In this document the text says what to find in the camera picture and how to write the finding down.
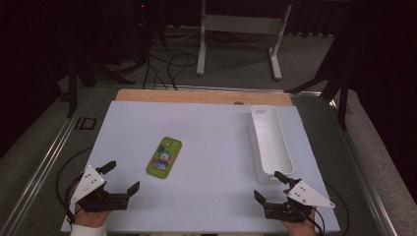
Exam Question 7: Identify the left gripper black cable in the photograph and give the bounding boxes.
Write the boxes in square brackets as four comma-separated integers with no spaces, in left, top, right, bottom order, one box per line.
[55,146,94,227]

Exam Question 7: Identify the person's right hand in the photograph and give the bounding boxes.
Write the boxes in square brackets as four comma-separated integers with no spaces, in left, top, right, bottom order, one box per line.
[281,208,318,236]

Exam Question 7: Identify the wooden table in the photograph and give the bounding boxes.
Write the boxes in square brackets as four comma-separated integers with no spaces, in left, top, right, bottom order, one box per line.
[115,88,294,106]

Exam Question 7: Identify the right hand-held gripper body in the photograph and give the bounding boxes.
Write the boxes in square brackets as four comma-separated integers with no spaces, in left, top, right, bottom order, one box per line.
[264,179,336,224]

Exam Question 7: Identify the black tripod stand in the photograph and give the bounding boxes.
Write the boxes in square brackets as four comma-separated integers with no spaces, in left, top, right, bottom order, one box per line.
[66,48,136,119]
[283,32,350,132]

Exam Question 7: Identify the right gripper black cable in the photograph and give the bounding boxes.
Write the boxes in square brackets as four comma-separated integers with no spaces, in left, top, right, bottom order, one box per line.
[303,181,350,236]

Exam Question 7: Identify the metal floor rail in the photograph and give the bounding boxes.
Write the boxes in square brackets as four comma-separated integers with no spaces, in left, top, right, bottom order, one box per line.
[0,88,93,236]
[328,97,399,236]

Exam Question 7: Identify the person's left white sleeve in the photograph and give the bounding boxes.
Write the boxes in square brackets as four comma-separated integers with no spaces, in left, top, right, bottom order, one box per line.
[69,223,108,236]

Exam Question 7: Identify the person's left hand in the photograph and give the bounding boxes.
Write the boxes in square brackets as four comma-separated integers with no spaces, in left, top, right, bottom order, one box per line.
[74,203,111,229]

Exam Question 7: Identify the white metal desk frame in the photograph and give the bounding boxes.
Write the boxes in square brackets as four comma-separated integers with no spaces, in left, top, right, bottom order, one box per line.
[196,0,293,82]

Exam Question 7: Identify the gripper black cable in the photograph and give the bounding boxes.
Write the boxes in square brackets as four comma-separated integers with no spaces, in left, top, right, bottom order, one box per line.
[55,146,94,227]
[303,181,350,236]

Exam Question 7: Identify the green cartoon phone case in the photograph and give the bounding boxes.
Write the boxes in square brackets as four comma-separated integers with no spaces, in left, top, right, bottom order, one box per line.
[146,136,183,180]

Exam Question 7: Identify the white oblong plastic bin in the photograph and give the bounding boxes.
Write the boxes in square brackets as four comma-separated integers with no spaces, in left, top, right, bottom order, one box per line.
[247,104,295,186]

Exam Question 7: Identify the dark equipment with red light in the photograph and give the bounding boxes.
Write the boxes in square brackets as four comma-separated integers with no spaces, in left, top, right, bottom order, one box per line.
[130,0,168,65]

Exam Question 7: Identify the black floor cables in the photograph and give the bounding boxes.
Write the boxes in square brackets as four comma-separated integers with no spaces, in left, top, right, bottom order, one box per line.
[142,48,200,91]

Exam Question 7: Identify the white table board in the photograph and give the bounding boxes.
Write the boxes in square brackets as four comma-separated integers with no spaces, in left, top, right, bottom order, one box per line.
[60,100,341,234]

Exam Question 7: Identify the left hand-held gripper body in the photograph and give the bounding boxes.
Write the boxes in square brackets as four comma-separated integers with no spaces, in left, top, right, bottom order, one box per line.
[69,164,130,213]

